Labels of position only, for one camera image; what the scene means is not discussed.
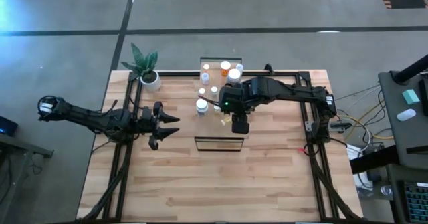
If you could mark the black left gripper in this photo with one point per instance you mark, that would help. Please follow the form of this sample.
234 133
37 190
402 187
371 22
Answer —
148 122

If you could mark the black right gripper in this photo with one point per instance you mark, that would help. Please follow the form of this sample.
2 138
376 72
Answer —
234 100

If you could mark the large gummy supplement bottle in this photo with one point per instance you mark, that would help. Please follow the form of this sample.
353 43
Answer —
234 74

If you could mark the orange pill vial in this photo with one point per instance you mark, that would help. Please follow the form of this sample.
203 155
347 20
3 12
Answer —
225 65

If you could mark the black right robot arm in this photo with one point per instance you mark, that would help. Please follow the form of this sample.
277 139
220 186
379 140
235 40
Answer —
294 92

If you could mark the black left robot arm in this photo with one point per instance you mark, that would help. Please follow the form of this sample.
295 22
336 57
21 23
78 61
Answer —
87 117

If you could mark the clear vial, ribbed white cap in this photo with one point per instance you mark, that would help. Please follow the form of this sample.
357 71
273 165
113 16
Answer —
205 78

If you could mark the small white-capped pill vial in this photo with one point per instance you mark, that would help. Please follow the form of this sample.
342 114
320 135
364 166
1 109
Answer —
206 67

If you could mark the green plant in white pot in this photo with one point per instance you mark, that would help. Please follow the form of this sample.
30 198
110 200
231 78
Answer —
143 63

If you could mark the black power adapter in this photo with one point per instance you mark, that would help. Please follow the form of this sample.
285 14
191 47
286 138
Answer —
340 126

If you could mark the white power strip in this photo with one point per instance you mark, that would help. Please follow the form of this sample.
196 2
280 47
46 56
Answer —
353 152

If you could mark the grey metal side table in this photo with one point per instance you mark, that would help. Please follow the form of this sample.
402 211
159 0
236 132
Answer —
23 147

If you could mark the black device with blue light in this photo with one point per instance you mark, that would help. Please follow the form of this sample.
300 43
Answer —
7 127

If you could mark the grey side desk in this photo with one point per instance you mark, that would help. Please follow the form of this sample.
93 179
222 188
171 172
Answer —
398 133

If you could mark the white oblong object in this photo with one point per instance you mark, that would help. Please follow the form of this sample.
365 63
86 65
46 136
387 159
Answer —
406 114

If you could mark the teal box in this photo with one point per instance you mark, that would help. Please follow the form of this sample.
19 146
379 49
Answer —
410 96

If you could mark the backlit keyboard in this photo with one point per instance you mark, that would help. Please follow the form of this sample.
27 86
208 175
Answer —
416 202

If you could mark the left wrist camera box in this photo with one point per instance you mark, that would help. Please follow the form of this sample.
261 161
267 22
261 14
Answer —
154 143

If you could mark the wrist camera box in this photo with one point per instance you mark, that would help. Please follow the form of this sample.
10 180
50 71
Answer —
240 125
154 143

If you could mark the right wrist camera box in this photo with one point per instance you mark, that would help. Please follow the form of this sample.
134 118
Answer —
240 125

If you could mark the wooden shelf, black metal frame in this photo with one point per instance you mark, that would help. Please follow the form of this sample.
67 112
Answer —
217 130

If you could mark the black aluminium table frame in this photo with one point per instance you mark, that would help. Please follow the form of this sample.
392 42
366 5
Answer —
180 73

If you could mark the black round post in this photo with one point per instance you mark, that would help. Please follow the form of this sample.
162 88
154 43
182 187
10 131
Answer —
413 69

